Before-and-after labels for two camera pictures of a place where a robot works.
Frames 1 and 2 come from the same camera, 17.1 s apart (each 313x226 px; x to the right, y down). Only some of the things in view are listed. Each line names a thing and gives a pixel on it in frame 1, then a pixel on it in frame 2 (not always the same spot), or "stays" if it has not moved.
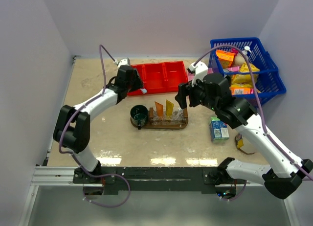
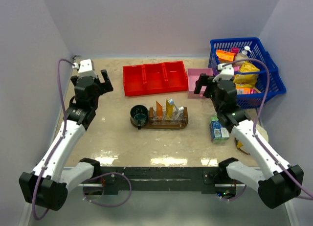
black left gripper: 138,82 → 104,87
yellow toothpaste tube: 169,109 stays
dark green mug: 139,114 stays
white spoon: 179,112 stays
